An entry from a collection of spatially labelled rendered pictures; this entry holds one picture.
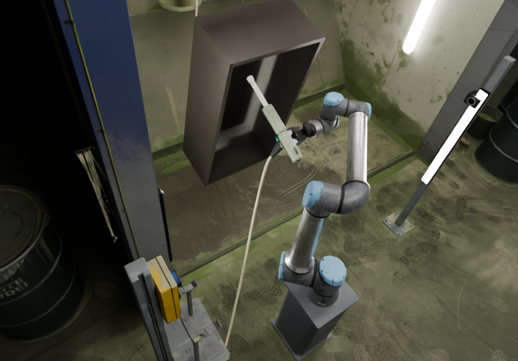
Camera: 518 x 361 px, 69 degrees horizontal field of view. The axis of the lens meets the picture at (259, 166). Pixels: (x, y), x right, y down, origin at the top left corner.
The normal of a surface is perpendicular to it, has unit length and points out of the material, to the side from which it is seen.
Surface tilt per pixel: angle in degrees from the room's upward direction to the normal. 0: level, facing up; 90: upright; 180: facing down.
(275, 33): 12
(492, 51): 90
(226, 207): 0
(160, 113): 57
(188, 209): 0
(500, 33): 90
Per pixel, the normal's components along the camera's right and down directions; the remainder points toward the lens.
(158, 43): 0.51, 0.19
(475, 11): -0.83, 0.36
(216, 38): 0.22, -0.51
